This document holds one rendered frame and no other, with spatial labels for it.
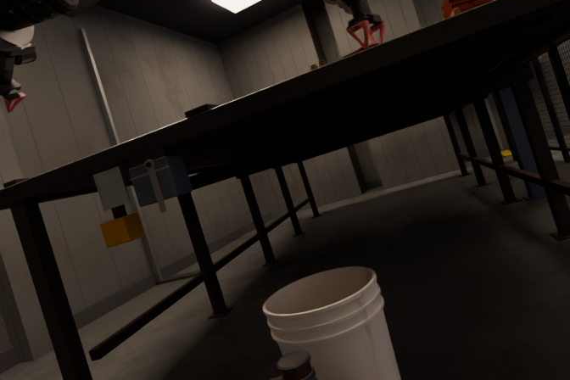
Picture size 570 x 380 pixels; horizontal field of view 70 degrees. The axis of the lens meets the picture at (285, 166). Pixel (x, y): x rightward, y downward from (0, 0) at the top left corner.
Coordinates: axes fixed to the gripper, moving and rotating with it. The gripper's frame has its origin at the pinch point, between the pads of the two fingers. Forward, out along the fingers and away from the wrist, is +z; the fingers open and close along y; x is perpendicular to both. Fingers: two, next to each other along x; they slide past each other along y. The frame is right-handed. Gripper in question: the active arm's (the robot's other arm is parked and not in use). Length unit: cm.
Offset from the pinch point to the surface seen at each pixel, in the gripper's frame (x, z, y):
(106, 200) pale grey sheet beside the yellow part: -72, 20, 62
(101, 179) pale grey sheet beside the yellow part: -72, 13, 62
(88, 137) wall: -319, -56, -60
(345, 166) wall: -281, 55, -404
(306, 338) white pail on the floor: -10, 66, 59
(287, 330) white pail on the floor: -14, 63, 60
